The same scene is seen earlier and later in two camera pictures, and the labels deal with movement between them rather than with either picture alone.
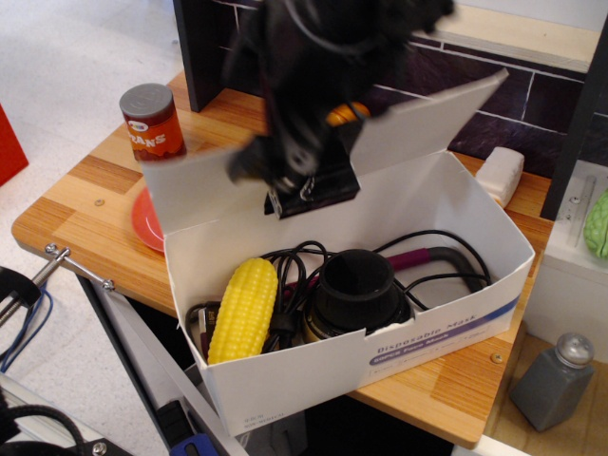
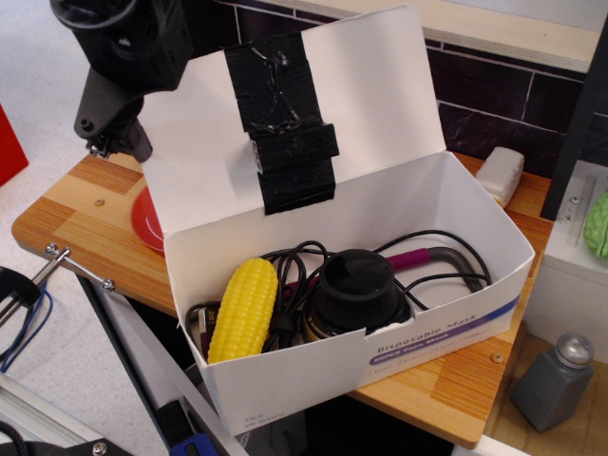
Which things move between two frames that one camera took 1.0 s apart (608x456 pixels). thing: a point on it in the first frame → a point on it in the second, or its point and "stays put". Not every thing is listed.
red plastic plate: (146, 220) stays put
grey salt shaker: (551, 387) stays put
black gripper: (302, 161) → (134, 48)
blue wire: (25, 331) stays put
